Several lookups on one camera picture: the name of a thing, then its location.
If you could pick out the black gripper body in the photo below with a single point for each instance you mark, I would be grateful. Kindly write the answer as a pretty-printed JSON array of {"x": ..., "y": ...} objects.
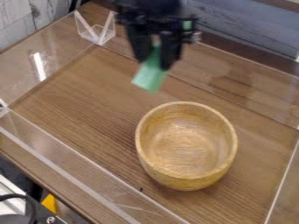
[{"x": 161, "y": 17}]

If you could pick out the clear acrylic enclosure walls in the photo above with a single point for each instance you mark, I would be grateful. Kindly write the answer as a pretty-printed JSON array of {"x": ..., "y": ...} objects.
[{"x": 70, "y": 117}]

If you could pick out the yellow black device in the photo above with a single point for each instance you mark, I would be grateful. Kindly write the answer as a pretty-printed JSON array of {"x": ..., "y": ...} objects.
[{"x": 48, "y": 211}]

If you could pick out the green rectangular block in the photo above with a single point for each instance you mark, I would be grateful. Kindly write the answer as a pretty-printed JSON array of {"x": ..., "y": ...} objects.
[{"x": 150, "y": 75}]

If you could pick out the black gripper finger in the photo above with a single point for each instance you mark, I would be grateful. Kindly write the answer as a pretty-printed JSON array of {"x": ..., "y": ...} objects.
[
  {"x": 172, "y": 48},
  {"x": 141, "y": 40}
]

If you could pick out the clear acrylic corner bracket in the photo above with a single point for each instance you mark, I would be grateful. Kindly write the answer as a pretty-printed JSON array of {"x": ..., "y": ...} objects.
[{"x": 98, "y": 34}]

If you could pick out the brown wooden bowl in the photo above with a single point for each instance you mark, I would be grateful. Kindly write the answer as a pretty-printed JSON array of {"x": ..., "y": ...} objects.
[{"x": 188, "y": 144}]

